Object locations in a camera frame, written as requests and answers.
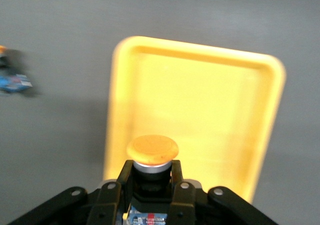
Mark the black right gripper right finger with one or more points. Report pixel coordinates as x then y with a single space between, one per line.
185 205

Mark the yellow plastic tray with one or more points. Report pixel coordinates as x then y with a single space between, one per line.
200 110

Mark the yellow push button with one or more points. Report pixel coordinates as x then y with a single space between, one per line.
15 83
152 147

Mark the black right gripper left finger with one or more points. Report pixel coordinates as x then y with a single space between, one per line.
107 205

